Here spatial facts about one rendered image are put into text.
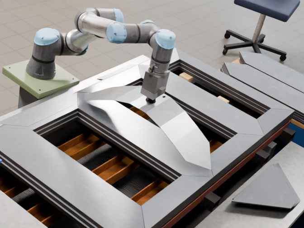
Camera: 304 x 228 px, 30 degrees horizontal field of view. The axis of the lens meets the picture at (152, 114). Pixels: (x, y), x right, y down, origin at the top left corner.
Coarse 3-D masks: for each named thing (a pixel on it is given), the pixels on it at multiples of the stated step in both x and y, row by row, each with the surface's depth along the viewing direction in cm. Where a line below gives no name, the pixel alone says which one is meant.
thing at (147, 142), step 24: (192, 72) 298; (240, 96) 285; (48, 120) 233; (72, 120) 243; (96, 120) 240; (120, 120) 243; (144, 120) 247; (288, 120) 279; (120, 144) 234; (144, 144) 232; (168, 144) 236; (168, 168) 224; (192, 168) 225; (48, 192) 200; (72, 216) 195; (168, 216) 203
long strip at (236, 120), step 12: (144, 72) 281; (168, 84) 276; (180, 84) 279; (192, 84) 281; (180, 96) 269; (192, 96) 271; (204, 96) 274; (204, 108) 265; (216, 108) 267; (228, 108) 269; (216, 120) 258; (228, 120) 260; (240, 120) 262; (252, 120) 264; (240, 132) 254; (252, 132) 256
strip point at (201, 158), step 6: (198, 150) 225; (204, 150) 227; (192, 156) 221; (198, 156) 223; (204, 156) 225; (192, 162) 219; (198, 162) 221; (204, 162) 223; (210, 162) 225; (210, 168) 224
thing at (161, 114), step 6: (162, 102) 230; (168, 102) 231; (174, 102) 233; (156, 108) 225; (162, 108) 227; (168, 108) 229; (174, 108) 230; (180, 108) 232; (150, 114) 221; (156, 114) 223; (162, 114) 225; (168, 114) 226; (174, 114) 228; (156, 120) 221; (162, 120) 222; (168, 120) 224
